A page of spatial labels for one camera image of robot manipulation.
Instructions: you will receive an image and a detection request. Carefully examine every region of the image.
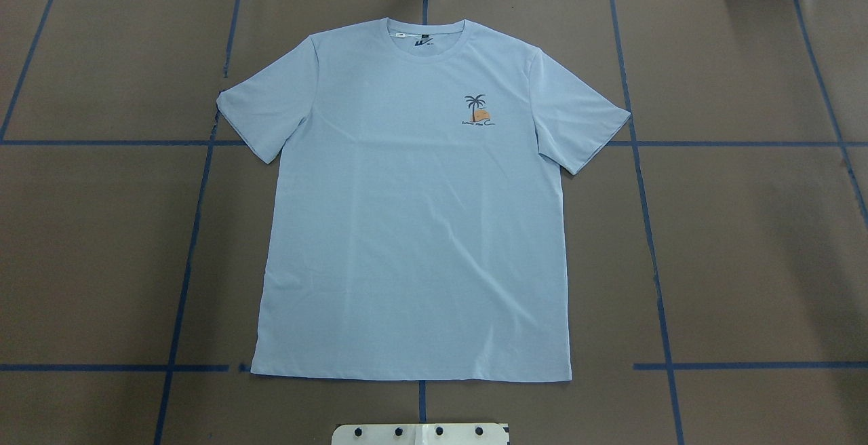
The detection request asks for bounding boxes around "light blue t-shirt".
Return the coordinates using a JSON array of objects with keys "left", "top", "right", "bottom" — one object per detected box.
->
[{"left": 216, "top": 18, "right": 630, "bottom": 383}]

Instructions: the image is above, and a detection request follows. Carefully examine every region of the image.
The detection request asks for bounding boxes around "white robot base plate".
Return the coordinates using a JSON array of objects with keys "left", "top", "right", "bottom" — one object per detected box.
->
[{"left": 331, "top": 423, "right": 511, "bottom": 444}]

